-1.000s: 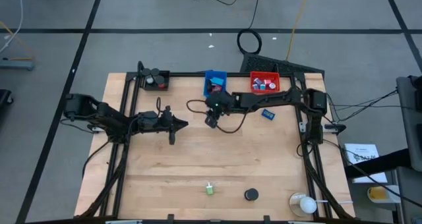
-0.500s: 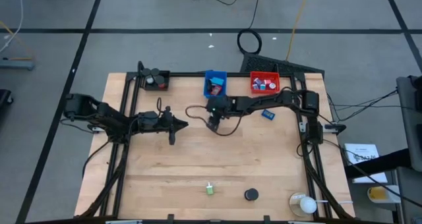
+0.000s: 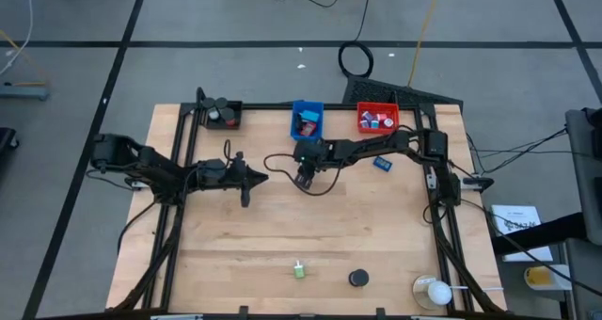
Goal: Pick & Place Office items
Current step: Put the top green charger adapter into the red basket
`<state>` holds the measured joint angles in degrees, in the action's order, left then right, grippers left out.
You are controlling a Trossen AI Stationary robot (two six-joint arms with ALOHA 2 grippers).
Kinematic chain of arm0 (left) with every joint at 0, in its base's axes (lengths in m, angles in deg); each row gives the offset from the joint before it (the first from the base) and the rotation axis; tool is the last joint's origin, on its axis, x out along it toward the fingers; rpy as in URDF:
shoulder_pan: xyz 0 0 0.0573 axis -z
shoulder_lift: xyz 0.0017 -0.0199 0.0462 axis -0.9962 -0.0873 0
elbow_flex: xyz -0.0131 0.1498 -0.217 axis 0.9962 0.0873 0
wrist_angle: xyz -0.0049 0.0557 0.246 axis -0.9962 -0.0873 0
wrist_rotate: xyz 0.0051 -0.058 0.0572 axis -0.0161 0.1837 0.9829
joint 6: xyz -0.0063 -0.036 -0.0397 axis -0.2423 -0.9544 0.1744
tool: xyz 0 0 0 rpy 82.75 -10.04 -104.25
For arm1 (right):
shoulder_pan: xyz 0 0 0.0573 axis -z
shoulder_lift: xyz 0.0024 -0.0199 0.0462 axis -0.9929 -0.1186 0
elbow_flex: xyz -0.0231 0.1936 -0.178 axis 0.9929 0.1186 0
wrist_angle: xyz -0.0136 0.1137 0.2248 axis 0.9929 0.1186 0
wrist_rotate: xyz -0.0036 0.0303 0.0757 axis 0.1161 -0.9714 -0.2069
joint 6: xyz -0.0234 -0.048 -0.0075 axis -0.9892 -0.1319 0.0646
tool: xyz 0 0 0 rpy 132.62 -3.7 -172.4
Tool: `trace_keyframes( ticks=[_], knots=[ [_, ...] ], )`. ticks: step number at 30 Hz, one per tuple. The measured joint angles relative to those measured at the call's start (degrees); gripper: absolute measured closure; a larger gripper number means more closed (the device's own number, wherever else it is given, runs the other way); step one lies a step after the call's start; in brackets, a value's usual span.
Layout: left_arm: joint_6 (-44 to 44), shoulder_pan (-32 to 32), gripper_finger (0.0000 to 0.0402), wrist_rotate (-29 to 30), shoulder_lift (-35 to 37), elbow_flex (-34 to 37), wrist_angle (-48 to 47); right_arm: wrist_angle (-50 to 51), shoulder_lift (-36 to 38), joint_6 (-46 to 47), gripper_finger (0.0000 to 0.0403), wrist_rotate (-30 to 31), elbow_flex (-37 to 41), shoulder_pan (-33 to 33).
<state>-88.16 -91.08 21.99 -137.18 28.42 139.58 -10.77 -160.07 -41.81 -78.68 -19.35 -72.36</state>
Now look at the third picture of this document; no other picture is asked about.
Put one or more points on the black table edge bracket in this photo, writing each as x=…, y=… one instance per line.
x=243, y=310
x=380, y=312

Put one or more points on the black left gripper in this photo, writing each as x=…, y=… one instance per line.
x=221, y=180

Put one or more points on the pink white plug charger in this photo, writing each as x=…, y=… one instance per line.
x=382, y=117

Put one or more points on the grey equipment cabinet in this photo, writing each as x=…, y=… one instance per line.
x=581, y=179

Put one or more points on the black grille mat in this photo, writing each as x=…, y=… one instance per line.
x=376, y=89

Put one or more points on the black plastic basket tray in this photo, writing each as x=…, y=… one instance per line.
x=237, y=106

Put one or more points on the white paper booklet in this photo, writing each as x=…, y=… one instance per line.
x=517, y=221

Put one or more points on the blue plastic bin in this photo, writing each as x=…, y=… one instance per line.
x=315, y=135

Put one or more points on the black aluminium table frame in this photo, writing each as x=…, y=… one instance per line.
x=263, y=107

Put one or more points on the green white USB charger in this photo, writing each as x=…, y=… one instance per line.
x=299, y=270

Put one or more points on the black object at floor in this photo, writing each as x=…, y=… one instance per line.
x=5, y=141

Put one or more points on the black diagonal beam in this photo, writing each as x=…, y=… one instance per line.
x=541, y=233

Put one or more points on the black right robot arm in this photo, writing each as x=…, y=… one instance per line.
x=376, y=146

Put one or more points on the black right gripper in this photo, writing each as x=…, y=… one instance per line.
x=308, y=154

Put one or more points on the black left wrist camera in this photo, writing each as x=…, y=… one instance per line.
x=240, y=159

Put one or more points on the blue small digital display device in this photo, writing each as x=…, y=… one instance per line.
x=382, y=164

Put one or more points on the white light bulb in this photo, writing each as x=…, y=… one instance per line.
x=439, y=293

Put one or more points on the blue charger white plug face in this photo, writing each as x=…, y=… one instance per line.
x=367, y=116

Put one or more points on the orange sand hourglass black caps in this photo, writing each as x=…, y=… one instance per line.
x=221, y=102

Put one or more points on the yellow white container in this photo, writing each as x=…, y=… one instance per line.
x=538, y=277

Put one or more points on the red plastic bin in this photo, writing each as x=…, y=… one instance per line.
x=395, y=108

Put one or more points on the light blue white round charger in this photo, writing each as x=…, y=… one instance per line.
x=375, y=124

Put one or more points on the black round puck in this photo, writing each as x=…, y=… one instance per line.
x=358, y=277

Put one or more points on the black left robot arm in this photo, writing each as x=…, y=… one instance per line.
x=141, y=162

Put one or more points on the grey floor stand base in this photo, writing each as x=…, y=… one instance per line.
x=23, y=93

